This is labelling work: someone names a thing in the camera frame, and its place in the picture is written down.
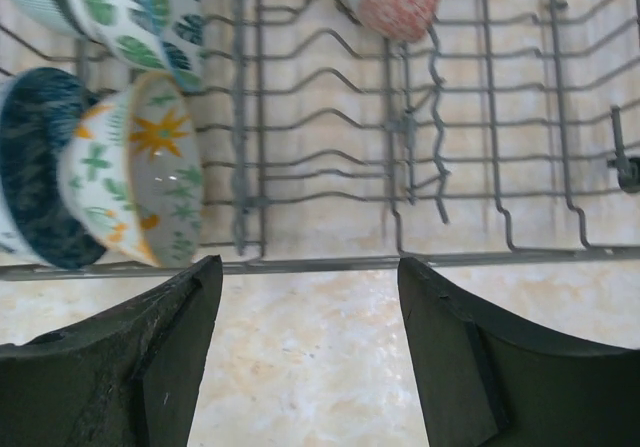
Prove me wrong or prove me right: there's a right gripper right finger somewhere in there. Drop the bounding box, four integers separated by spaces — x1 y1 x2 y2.
397 257 639 446

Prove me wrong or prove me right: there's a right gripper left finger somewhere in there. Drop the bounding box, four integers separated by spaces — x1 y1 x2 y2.
1 256 223 446

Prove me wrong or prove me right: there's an orange green star bowl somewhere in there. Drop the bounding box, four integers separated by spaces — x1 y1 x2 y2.
58 72 204 268

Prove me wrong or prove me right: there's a blue dotted bowl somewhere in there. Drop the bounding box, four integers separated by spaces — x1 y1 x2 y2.
1 67 105 270

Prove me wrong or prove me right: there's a green leaf bowl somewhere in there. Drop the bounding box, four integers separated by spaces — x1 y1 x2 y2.
68 0 204 92

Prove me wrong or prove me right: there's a grey wire dish rack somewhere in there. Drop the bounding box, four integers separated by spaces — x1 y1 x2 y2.
0 0 640 283

